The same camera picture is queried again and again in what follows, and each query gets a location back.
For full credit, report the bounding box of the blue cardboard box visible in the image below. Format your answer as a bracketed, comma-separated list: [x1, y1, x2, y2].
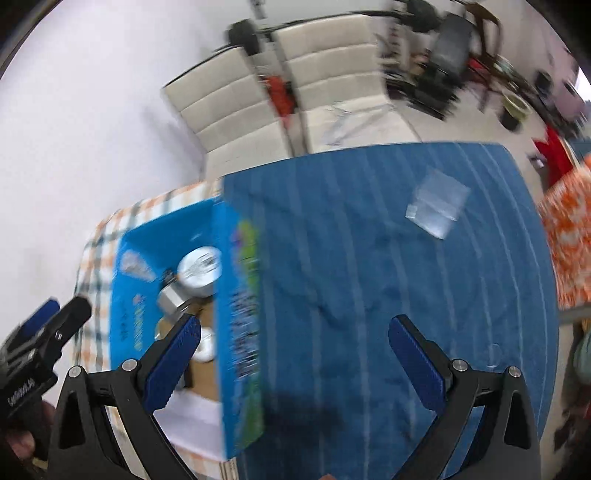
[110, 196, 269, 462]

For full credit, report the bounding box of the white padded chair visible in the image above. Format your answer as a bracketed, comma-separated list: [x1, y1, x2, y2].
[161, 45, 296, 163]
[270, 13, 423, 155]

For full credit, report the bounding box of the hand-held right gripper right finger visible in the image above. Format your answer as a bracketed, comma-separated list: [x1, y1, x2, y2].
[389, 315, 541, 480]

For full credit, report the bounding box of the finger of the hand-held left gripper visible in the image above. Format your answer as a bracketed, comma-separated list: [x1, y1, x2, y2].
[18, 299, 60, 337]
[44, 296, 92, 352]

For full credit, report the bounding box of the dark waste bin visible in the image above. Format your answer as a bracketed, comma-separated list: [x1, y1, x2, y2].
[501, 92, 533, 132]

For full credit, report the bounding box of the person's left hand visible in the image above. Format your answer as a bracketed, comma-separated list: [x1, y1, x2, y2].
[0, 427, 38, 462]

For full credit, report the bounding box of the blue striped tablecloth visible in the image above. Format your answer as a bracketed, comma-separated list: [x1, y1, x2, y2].
[221, 142, 561, 480]

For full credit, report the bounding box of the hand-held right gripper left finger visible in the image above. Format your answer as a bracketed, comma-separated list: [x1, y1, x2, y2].
[48, 315, 202, 480]

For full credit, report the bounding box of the brown wooden chair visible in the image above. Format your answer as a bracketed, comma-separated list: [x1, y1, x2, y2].
[464, 0, 532, 112]

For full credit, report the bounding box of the red cloth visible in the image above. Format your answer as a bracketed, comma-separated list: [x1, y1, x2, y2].
[531, 124, 572, 186]

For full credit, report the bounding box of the orange checked tablecloth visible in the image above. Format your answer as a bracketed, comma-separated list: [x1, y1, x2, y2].
[73, 181, 232, 480]

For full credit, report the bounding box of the orange floral cloth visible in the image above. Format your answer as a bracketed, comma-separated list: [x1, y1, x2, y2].
[538, 157, 591, 310]

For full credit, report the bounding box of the clear plastic case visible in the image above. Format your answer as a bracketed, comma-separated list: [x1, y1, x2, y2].
[405, 168, 472, 240]

